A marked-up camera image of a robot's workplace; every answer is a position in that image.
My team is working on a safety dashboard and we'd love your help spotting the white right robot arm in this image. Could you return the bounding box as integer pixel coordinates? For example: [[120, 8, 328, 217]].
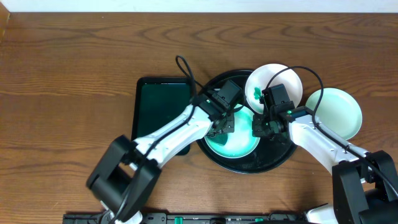
[[252, 106, 397, 224]]

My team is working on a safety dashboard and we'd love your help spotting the black round serving tray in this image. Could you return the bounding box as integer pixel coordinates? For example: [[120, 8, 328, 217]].
[[195, 68, 299, 174]]

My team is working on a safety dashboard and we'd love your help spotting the green scouring sponge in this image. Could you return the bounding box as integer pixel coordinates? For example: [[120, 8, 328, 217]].
[[209, 134, 228, 146]]

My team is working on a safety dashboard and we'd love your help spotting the white plate front green stain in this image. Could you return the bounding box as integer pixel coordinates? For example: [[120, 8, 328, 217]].
[[205, 106, 260, 159]]

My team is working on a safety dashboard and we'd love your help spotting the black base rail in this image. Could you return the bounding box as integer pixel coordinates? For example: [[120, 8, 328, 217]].
[[62, 213, 308, 224]]

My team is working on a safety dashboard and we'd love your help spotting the black rectangular water tray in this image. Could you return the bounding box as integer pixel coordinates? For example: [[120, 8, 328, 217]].
[[131, 77, 192, 140]]

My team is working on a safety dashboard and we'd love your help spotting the white plate with green stain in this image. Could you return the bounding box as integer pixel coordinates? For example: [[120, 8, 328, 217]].
[[316, 88, 363, 140]]

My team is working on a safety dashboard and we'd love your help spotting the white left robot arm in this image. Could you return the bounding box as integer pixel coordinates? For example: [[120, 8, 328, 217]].
[[86, 90, 239, 223]]

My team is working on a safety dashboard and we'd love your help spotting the white plate at back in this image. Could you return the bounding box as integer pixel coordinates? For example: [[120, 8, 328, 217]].
[[244, 63, 303, 114]]

